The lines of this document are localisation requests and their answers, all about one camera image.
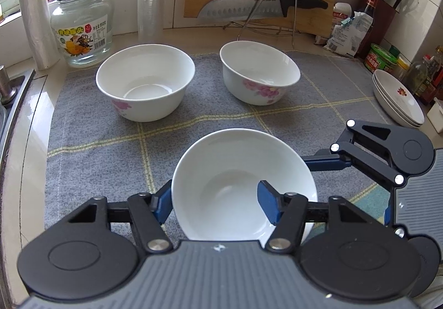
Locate glass jar green lid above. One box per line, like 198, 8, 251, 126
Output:
50, 0, 115, 67

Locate steel wire rack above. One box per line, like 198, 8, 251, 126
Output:
223, 0, 302, 50

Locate steel sink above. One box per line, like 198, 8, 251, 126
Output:
0, 67, 35, 171

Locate dark soy sauce bottle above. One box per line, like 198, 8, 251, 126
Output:
356, 0, 381, 59

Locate red label sauce bottle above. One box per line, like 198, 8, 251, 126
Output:
419, 55, 437, 98

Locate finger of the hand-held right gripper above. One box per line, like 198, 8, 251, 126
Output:
303, 120, 405, 187
383, 191, 407, 238

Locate grey teal checked mat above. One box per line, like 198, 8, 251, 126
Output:
44, 50, 398, 247

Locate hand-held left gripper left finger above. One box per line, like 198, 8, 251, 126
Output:
67, 179, 174, 254

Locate yellow lid spice jar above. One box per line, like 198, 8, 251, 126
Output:
395, 56, 411, 81

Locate dark red knife block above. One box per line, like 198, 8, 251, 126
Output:
356, 0, 404, 61

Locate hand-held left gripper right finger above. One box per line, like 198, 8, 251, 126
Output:
257, 180, 367, 255

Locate white bowl pink flowers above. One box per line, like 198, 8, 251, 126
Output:
96, 45, 195, 122
220, 41, 301, 106
171, 128, 318, 249

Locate white plastic bag roll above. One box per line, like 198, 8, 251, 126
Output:
16, 0, 60, 71

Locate white orange seasoning bag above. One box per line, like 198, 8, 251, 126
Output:
332, 3, 352, 40

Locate black handled kitchen knife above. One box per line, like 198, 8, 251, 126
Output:
197, 0, 329, 24

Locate white plastic container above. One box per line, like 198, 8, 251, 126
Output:
426, 97, 443, 133

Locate green lid sauce jar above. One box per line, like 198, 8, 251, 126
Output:
364, 43, 399, 74

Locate white plate fruit print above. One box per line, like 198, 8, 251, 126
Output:
372, 82, 419, 129
372, 76, 422, 128

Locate stack of white plates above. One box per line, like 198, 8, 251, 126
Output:
373, 70, 425, 126

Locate steel sink knob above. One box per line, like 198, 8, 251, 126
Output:
0, 65, 16, 105

